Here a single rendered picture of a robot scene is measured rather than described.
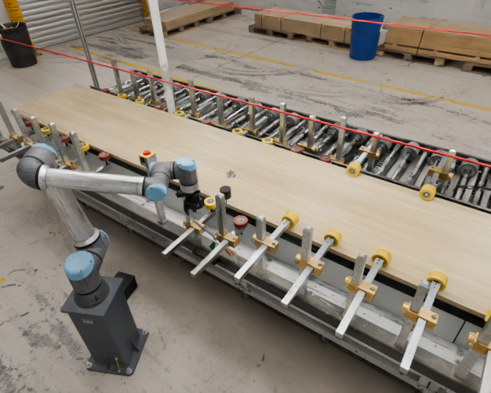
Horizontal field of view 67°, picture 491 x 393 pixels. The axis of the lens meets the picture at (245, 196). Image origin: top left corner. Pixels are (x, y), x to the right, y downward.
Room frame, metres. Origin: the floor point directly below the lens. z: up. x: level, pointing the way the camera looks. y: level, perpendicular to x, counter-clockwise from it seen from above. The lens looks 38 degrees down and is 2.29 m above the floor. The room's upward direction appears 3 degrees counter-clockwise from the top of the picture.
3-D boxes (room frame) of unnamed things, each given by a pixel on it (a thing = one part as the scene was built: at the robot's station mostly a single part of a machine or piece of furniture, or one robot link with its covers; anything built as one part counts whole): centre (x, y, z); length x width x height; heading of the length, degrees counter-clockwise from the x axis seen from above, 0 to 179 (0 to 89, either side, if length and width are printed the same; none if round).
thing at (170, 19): (10.03, 1.13, 0.23); 2.41 x 0.77 x 0.17; 141
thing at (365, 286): (1.02, -0.49, 0.95); 0.14 x 0.06 x 0.05; 53
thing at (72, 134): (2.23, 1.13, 0.91); 0.04 x 0.04 x 0.48; 53
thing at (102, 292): (1.32, 0.89, 0.65); 0.19 x 0.19 x 0.10
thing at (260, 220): (1.33, -0.07, 0.87); 0.04 x 0.04 x 0.48; 53
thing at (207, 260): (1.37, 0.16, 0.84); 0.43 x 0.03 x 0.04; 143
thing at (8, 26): (7.39, 4.19, 0.36); 0.59 x 0.58 x 0.73; 49
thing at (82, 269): (1.33, 0.89, 0.79); 0.17 x 0.15 x 0.18; 0
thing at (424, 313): (0.87, -0.69, 0.95); 0.14 x 0.06 x 0.05; 53
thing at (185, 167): (1.49, 0.28, 1.29); 0.10 x 0.09 x 0.12; 90
